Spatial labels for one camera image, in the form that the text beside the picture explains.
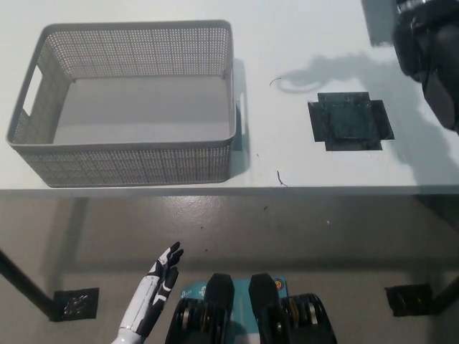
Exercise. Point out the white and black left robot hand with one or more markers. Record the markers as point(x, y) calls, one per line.
point(154, 294)

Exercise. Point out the black table leg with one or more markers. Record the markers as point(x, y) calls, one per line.
point(28, 286)
point(446, 299)

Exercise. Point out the grey perforated plastic basket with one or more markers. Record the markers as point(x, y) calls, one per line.
point(143, 104)

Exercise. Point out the curved black thread scrap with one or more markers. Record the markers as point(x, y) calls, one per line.
point(274, 81)

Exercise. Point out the black tape square marker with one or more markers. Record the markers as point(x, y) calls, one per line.
point(351, 122)

